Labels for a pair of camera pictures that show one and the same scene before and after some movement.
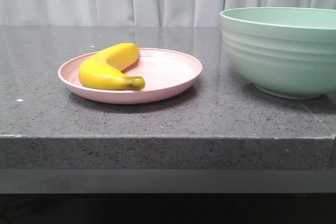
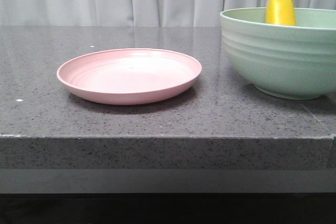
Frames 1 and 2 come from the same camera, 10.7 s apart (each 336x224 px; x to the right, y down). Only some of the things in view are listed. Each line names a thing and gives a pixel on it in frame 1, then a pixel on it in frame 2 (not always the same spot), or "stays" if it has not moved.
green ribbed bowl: x=289 y=52 stays
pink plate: x=165 y=71 stays
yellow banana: x=103 y=70 to x=280 y=9
